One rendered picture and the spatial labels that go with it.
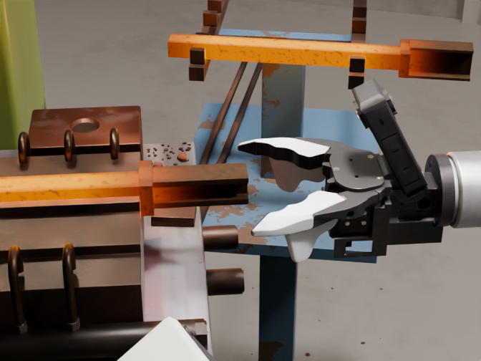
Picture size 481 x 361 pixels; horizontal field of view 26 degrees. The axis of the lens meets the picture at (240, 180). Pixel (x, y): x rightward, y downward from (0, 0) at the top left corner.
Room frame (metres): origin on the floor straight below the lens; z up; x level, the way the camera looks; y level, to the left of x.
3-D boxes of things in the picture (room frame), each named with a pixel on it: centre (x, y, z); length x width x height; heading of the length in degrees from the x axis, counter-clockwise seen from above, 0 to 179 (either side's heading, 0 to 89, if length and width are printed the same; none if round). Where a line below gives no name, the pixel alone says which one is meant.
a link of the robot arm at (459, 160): (0.86, -0.22, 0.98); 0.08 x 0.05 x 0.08; 5
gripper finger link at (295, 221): (0.78, -0.05, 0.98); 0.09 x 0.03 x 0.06; 131
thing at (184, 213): (0.89, 0.07, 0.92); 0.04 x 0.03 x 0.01; 87
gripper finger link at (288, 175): (0.90, -0.04, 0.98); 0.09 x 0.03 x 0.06; 59
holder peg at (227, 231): (0.92, 0.02, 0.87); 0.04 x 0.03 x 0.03; 95
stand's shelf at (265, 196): (1.37, -0.06, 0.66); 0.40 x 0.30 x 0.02; 173
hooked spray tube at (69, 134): (0.89, 0.17, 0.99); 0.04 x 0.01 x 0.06; 5
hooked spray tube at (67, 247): (0.70, 0.15, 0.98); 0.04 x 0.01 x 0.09; 5
